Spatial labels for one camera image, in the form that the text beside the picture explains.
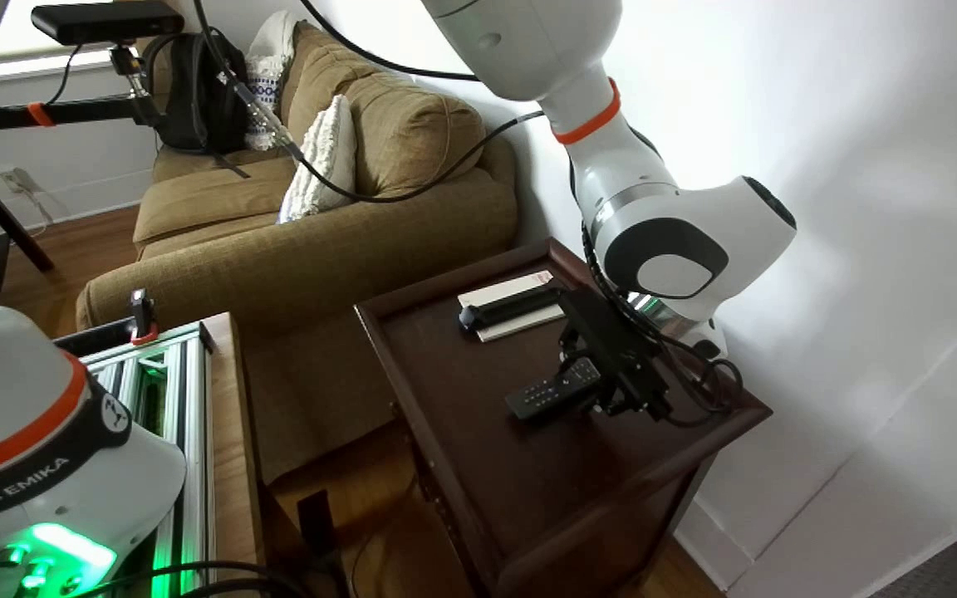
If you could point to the black stand with orange tape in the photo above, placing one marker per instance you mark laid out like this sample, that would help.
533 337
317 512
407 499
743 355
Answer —
14 168

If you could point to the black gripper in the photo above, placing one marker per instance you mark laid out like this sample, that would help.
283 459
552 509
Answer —
640 358

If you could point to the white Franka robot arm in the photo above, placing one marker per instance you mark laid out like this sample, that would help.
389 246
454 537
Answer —
665 220

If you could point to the dark brown wooden side table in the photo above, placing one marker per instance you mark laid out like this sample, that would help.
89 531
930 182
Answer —
533 475

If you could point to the black camera on stand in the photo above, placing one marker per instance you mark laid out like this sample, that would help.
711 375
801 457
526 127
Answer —
102 19

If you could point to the black remote control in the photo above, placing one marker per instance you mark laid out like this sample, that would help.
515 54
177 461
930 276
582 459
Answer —
550 390

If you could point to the white knitted cushion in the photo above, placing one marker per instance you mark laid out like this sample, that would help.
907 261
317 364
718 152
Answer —
317 161

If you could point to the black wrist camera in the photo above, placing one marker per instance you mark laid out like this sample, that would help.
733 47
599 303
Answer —
589 311

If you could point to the wooden cart board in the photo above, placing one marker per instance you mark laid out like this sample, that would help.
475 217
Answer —
235 441

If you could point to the olive fabric sofa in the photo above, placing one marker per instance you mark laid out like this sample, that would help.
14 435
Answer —
280 243

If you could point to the white cloth on sofa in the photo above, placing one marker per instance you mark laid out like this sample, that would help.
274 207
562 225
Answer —
269 68

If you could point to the black emergency stop knob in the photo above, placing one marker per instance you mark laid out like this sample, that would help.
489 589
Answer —
145 317

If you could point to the black backpack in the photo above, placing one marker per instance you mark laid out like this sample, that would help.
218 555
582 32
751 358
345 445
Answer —
198 93

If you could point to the white wall outlet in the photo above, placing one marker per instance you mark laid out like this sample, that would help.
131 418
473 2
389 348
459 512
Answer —
18 176

